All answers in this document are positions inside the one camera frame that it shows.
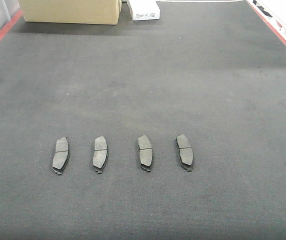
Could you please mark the grey brake pad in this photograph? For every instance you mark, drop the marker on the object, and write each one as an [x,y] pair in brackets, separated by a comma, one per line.
[185,152]
[61,155]
[145,153]
[100,154]

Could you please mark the white carton box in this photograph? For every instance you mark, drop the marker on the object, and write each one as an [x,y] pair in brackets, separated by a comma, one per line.
[141,10]

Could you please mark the cardboard box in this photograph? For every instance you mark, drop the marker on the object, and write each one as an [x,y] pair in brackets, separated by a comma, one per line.
[97,12]

